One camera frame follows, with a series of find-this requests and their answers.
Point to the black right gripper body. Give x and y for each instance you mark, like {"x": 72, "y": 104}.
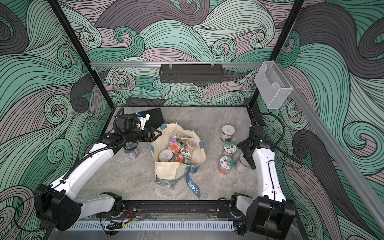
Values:
{"x": 247, "y": 154}

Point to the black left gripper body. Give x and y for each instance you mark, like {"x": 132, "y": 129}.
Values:
{"x": 143, "y": 136}

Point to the clear jar cartoon leaf lid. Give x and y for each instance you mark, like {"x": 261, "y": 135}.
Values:
{"x": 229, "y": 149}

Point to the silver tin seed can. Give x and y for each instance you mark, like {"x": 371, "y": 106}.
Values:
{"x": 241, "y": 164}

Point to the purple yellow label seed can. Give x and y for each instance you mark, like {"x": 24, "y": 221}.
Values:
{"x": 131, "y": 149}

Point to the green lid seed jar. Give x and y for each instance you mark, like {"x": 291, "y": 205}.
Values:
{"x": 225, "y": 164}

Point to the cream canvas tote bag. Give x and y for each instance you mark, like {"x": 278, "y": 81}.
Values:
{"x": 170, "y": 168}

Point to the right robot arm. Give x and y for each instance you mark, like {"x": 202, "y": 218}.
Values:
{"x": 269, "y": 214}

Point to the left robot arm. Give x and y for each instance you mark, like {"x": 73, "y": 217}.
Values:
{"x": 58, "y": 203}

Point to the red tomato seed jar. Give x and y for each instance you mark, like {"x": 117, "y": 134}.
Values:
{"x": 176, "y": 147}

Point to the black ribbed hard case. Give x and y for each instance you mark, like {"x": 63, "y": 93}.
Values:
{"x": 156, "y": 118}

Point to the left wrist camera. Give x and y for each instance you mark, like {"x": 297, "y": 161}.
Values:
{"x": 141, "y": 120}

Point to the white mesh wall basket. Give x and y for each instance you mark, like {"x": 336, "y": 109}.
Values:
{"x": 273, "y": 84}

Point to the black wall shelf tray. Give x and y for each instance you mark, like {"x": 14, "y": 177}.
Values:
{"x": 191, "y": 73}

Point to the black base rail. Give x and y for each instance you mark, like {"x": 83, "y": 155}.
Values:
{"x": 220, "y": 208}

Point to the white slotted cable duct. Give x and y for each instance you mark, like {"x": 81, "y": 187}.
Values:
{"x": 182, "y": 225}

